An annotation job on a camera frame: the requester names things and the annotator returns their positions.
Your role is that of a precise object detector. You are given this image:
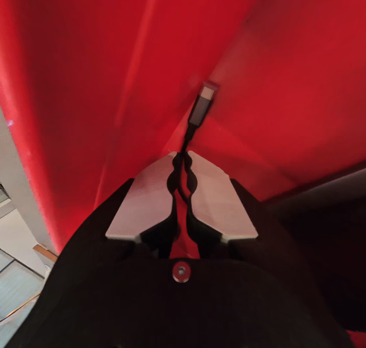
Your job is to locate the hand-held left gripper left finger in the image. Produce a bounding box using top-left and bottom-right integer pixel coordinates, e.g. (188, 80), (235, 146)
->
(106, 151), (182, 243)

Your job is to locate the black plastic bin divider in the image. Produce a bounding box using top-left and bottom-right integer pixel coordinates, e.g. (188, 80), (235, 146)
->
(260, 165), (366, 332)

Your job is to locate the wooden beam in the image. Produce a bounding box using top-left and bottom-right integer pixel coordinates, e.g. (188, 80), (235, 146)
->
(33, 244), (59, 264)

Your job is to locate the red plastic bin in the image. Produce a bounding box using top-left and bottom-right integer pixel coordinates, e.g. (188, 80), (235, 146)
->
(0, 0), (366, 260)

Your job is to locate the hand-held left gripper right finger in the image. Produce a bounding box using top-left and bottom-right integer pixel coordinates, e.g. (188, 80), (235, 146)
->
(186, 150), (259, 244)

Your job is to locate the thick smooth black cable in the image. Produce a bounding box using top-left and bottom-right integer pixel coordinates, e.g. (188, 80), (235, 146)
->
(173, 82), (221, 257)

